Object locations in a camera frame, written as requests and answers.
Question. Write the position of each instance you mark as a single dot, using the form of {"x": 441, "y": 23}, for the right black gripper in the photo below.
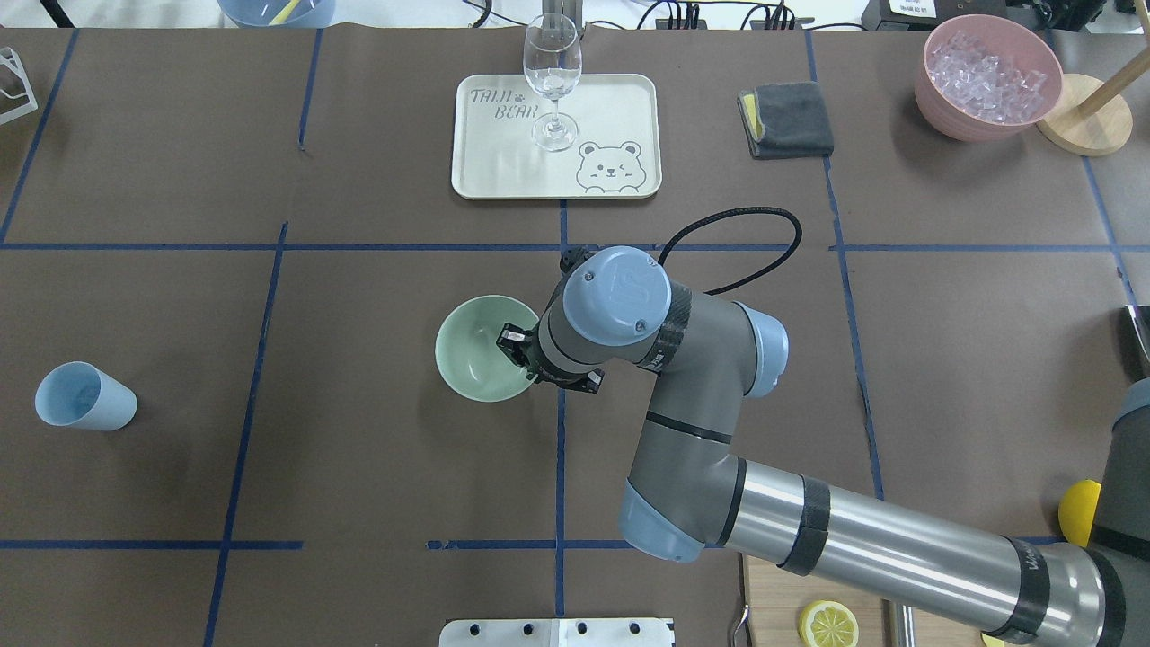
{"x": 515, "y": 345}

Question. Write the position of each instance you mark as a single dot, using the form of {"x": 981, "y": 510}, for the green ceramic bowl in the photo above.
{"x": 467, "y": 354}

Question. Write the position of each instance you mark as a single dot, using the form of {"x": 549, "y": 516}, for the light blue plastic cup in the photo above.
{"x": 80, "y": 396}

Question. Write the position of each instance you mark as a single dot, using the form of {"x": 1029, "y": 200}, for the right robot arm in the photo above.
{"x": 686, "y": 489}

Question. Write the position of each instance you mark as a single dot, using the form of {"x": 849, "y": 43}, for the blue bowl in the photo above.
{"x": 257, "y": 14}

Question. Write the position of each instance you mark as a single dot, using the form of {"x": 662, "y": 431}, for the pink bowl with ice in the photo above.
{"x": 985, "y": 78}

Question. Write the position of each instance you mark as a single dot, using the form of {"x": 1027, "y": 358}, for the clear wine glass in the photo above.
{"x": 552, "y": 64}

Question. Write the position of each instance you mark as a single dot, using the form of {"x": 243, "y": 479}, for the grey folded cloth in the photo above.
{"x": 786, "y": 121}

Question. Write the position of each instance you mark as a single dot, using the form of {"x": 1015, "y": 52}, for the wooden cutting board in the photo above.
{"x": 777, "y": 597}

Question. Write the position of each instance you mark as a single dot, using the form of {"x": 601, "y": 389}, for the yellow plastic fork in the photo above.
{"x": 284, "y": 14}

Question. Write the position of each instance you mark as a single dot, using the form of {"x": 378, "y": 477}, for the half lemon slice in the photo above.
{"x": 826, "y": 623}

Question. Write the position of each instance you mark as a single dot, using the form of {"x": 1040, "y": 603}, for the yellow lemon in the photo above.
{"x": 1077, "y": 510}

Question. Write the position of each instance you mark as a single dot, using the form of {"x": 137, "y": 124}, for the wooden stand with pole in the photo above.
{"x": 1092, "y": 116}

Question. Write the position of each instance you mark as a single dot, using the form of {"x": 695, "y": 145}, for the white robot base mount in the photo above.
{"x": 610, "y": 631}

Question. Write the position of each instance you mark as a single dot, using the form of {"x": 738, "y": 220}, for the white wire cup rack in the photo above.
{"x": 17, "y": 96}

